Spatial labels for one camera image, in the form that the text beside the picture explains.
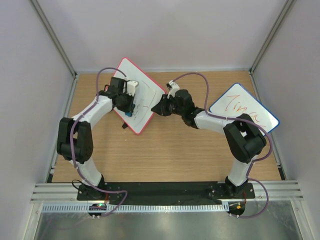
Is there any aluminium front rail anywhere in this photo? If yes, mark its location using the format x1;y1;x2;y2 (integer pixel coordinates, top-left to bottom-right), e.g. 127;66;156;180
30;180;304;203

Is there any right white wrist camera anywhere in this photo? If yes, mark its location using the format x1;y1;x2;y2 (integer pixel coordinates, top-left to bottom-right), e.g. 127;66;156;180
166;80;180;99

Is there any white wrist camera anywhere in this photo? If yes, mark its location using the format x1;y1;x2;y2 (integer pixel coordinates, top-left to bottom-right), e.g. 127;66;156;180
166;80;180;99
123;80;139;97

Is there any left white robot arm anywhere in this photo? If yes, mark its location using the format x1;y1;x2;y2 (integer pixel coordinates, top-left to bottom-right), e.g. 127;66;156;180
56;77;138;200

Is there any white slotted cable duct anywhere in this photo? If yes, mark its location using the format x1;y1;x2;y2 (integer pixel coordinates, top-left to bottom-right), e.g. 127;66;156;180
41;202;229;214

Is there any blue whiteboard eraser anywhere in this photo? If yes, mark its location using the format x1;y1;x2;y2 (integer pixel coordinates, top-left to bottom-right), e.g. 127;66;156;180
125;112;133;117

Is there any blue framed whiteboard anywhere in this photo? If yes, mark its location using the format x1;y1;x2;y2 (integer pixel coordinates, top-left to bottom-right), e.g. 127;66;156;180
209;83;280;133

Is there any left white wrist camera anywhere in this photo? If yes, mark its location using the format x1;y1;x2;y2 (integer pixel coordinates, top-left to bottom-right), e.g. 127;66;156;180
123;80;139;97

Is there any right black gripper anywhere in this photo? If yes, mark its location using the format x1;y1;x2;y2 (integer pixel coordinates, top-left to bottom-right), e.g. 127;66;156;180
151;94;184;118

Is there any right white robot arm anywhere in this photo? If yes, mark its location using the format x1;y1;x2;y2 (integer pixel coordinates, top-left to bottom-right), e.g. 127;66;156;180
151;89;267;198

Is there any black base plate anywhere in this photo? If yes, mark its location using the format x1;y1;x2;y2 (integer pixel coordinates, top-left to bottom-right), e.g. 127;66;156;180
77;181;256;206

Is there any red framed whiteboard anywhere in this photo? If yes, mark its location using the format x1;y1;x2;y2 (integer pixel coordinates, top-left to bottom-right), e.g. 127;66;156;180
100;57;165;135

